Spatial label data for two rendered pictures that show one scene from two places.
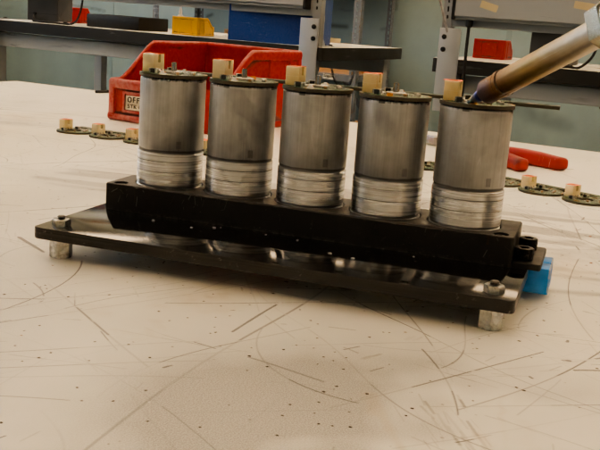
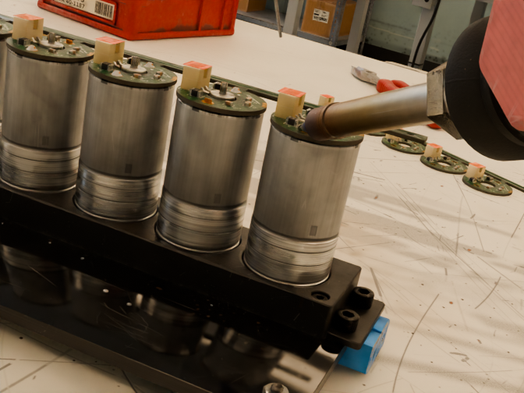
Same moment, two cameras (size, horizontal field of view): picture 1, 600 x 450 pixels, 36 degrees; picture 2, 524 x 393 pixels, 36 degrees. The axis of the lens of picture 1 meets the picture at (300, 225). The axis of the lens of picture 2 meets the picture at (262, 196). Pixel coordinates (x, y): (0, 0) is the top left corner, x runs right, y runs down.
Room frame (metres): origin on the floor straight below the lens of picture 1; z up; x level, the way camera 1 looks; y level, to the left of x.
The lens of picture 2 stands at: (0.11, -0.05, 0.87)
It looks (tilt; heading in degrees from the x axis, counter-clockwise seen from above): 21 degrees down; 1
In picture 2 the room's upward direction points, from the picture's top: 12 degrees clockwise
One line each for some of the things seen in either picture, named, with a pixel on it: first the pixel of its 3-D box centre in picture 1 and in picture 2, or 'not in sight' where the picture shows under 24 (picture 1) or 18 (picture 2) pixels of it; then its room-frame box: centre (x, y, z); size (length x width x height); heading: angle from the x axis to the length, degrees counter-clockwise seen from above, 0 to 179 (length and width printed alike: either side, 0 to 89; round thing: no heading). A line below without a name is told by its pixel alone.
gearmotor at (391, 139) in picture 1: (388, 164); (207, 179); (0.32, -0.03, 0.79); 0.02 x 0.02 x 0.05
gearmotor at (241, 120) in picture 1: (240, 147); (44, 125); (0.34, 0.02, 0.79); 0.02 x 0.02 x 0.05
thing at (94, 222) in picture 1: (290, 253); (76, 269); (0.31, 0.00, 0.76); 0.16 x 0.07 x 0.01; 72
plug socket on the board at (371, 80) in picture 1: (374, 82); (199, 77); (0.32, -0.02, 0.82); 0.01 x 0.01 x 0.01; 72
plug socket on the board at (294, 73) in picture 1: (297, 75); (111, 52); (0.33, 0.00, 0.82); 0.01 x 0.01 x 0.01; 72
